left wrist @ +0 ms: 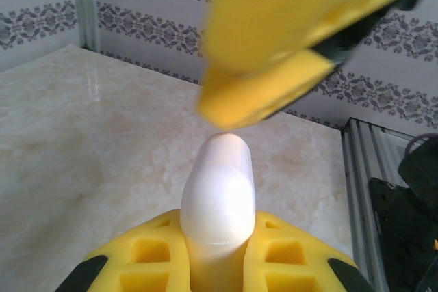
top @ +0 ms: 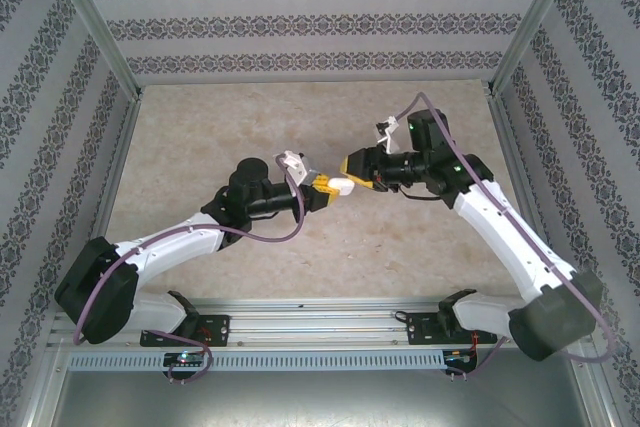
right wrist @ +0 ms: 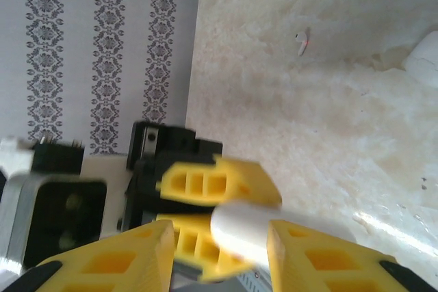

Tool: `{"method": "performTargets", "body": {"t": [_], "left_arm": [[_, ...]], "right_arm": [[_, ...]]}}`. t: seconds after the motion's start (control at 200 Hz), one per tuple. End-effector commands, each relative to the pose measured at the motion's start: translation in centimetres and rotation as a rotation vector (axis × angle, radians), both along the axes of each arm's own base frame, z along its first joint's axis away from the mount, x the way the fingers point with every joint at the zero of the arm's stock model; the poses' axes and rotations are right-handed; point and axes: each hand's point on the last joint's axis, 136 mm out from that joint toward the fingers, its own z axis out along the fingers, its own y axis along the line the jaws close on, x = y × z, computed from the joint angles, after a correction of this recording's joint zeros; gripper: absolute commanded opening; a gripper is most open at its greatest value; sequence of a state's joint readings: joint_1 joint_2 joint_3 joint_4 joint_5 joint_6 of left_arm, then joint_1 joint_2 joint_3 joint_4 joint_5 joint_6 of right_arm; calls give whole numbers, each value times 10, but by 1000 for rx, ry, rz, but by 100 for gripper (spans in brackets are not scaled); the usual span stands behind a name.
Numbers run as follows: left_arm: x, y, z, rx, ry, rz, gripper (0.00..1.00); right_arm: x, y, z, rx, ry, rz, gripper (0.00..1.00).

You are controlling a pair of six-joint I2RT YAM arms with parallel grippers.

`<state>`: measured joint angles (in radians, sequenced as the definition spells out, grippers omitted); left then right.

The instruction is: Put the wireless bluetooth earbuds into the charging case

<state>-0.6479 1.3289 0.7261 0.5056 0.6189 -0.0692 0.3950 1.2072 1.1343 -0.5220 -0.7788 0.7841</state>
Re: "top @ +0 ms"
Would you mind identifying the grey slotted cable duct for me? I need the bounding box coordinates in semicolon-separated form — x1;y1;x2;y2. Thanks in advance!
67;349;447;372

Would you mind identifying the grey metal sheet panel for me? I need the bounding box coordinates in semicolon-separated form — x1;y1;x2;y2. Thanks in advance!
14;341;624;427

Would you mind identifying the aluminium table side rail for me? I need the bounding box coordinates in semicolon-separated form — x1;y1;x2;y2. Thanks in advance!
484;86;592;314
67;89;146;319

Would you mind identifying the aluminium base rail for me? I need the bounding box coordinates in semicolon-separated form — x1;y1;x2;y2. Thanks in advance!
49;296;587;349

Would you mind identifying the aluminium frame post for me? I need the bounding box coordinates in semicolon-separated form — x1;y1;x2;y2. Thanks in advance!
486;0;585;96
41;0;145;99

